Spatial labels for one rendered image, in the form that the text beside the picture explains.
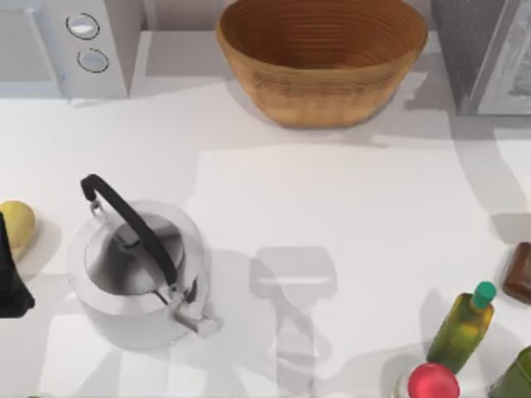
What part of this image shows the brown woven basket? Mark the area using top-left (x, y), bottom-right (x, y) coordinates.
top-left (215, 0), bottom-right (429, 129)

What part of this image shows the round microwave knob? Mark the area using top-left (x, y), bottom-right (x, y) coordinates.
top-left (76, 47), bottom-right (110, 74)
top-left (65, 12), bottom-right (101, 41)

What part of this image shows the yellow-green bottle with green cap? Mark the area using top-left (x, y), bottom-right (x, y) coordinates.
top-left (426, 281), bottom-right (498, 376)

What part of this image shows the bottle with red cap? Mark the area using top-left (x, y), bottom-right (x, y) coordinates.
top-left (394, 362), bottom-right (460, 398)

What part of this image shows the yellow pear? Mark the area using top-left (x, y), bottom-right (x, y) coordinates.
top-left (0, 200), bottom-right (37, 263)

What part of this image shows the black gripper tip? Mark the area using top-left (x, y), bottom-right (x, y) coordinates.
top-left (0, 211), bottom-right (36, 320)

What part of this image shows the pale microwave oven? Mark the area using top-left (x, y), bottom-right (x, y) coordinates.
top-left (0, 0), bottom-right (144, 108)

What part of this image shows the dark green bottle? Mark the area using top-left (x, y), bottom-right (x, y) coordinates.
top-left (488, 345), bottom-right (531, 398)

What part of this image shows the silver kettle with black handle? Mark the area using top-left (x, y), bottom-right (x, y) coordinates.
top-left (66, 173), bottom-right (225, 351)

